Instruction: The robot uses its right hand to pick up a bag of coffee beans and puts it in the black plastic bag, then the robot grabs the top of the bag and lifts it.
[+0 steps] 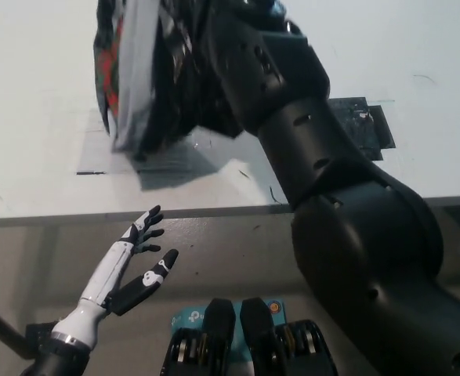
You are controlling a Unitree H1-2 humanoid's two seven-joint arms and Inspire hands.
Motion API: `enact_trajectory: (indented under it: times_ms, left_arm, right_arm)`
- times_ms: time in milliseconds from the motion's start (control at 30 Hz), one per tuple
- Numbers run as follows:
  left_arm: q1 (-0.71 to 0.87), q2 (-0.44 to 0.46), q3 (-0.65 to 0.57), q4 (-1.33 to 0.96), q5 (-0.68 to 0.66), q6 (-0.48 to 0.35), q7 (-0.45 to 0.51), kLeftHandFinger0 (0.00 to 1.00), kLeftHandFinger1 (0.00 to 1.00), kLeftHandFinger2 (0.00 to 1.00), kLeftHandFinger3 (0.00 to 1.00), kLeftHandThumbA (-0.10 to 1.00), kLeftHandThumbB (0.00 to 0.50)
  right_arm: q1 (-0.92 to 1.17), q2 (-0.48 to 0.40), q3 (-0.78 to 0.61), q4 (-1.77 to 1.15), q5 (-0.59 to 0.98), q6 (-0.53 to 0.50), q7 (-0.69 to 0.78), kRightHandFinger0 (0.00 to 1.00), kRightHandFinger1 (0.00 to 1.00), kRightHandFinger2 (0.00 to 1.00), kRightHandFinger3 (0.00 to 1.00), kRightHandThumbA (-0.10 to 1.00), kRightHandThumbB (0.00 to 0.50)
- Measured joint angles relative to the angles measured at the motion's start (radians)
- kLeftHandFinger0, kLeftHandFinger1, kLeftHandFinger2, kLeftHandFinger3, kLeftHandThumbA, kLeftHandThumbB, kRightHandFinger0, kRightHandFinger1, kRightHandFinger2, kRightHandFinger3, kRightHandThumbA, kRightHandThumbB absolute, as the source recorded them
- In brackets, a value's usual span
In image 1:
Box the white and black left hand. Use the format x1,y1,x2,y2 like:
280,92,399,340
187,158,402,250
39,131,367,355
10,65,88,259
51,204,179,352

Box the black and white right hand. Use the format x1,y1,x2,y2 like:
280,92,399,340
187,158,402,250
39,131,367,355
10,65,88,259
229,0,303,34

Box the black plastic bag grey lining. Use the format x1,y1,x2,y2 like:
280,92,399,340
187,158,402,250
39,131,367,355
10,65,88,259
93,0,246,161

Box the red green coffee bean bag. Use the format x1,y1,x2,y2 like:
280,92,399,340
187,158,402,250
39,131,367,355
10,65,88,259
95,13,125,121

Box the black ribbed robot body blocks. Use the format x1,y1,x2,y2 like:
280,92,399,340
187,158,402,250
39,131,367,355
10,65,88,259
161,299,339,376

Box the teal router box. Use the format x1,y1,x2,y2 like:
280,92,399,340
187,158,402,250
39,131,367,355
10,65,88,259
169,300,286,371

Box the black tape patch on table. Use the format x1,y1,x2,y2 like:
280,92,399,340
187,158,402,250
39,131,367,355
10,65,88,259
327,96,396,161

